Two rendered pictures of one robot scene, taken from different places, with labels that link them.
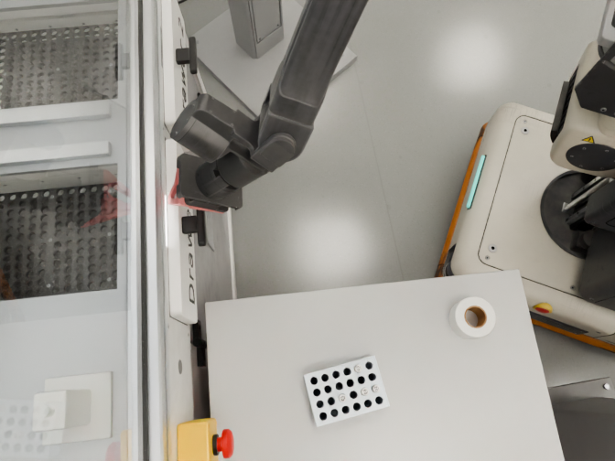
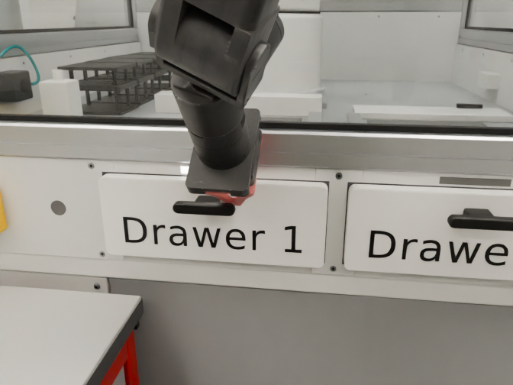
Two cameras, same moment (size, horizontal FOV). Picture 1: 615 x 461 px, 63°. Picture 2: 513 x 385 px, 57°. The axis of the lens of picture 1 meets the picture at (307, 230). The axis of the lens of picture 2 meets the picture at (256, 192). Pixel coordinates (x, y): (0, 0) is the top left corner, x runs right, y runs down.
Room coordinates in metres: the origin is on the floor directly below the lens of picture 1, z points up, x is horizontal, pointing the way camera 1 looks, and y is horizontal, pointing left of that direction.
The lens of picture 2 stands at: (0.43, -0.32, 1.12)
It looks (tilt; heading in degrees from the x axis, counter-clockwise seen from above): 20 degrees down; 104
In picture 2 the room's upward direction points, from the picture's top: straight up
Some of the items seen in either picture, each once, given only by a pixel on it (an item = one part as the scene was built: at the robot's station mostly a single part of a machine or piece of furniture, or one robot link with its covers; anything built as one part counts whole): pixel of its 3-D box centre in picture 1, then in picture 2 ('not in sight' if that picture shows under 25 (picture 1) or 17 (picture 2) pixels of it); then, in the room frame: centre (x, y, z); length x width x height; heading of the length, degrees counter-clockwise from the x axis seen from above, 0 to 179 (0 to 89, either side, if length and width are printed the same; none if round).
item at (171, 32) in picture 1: (175, 68); (468, 234); (0.55, 0.24, 0.87); 0.29 x 0.02 x 0.11; 7
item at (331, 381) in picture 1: (345, 390); not in sight; (-0.01, -0.07, 0.78); 0.12 x 0.08 x 0.04; 105
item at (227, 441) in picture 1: (222, 444); not in sight; (-0.08, 0.12, 0.88); 0.04 x 0.03 x 0.04; 7
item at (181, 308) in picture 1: (181, 231); (211, 220); (0.24, 0.21, 0.87); 0.29 x 0.02 x 0.11; 7
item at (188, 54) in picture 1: (186, 56); (479, 218); (0.55, 0.22, 0.91); 0.07 x 0.04 x 0.01; 7
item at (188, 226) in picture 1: (193, 224); (206, 204); (0.24, 0.18, 0.91); 0.07 x 0.04 x 0.01; 7
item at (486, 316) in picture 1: (471, 317); not in sight; (0.11, -0.29, 0.78); 0.07 x 0.07 x 0.04
